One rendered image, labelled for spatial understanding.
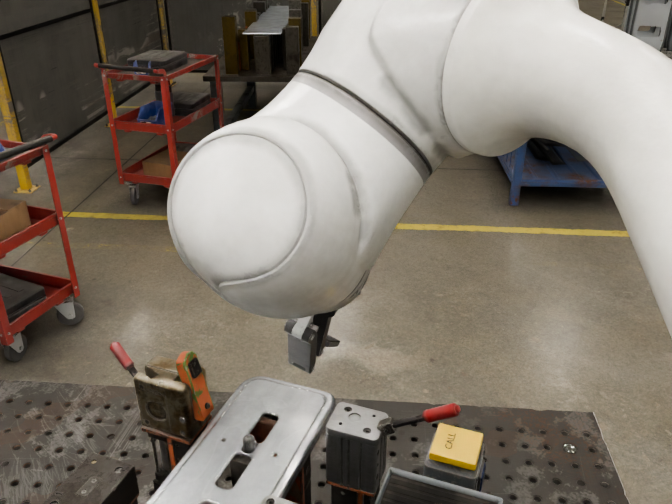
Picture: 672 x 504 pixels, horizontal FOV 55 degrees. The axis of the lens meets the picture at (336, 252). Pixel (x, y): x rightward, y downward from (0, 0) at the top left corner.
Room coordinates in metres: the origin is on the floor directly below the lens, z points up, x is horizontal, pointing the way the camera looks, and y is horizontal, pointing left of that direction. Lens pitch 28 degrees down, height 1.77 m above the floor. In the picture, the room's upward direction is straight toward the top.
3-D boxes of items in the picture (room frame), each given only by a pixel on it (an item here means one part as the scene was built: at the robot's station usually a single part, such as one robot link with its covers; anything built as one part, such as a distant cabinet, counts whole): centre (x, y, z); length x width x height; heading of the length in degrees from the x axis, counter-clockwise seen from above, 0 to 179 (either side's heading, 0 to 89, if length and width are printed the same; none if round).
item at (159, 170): (4.36, 1.16, 0.49); 0.81 x 0.46 x 0.97; 163
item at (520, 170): (4.66, -1.63, 0.47); 1.20 x 0.80 x 0.95; 177
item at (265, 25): (5.84, 0.53, 0.57); 1.86 x 0.90 x 1.14; 178
